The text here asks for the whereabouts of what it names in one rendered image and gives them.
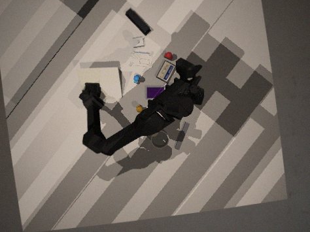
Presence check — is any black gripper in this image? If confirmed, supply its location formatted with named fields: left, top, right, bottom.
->
left=165, top=58, right=203, bottom=96

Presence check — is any red-handled rubber stamp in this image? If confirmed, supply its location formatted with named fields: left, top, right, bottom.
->
left=164, top=52, right=173, bottom=60

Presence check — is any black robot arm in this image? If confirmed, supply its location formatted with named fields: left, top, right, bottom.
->
left=79, top=82, right=204, bottom=156

